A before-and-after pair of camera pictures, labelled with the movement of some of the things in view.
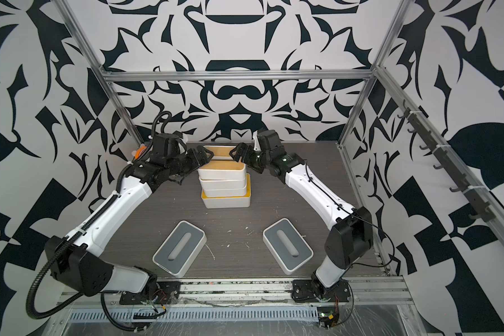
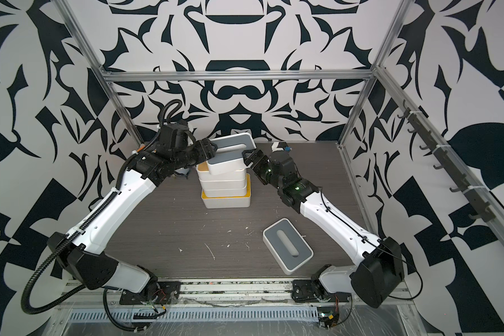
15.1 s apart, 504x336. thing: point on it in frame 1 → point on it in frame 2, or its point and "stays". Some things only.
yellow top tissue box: [229, 201] stays
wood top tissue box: [231, 183] stays
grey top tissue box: [180, 248] → [228, 157]
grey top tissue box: [287, 246] stays
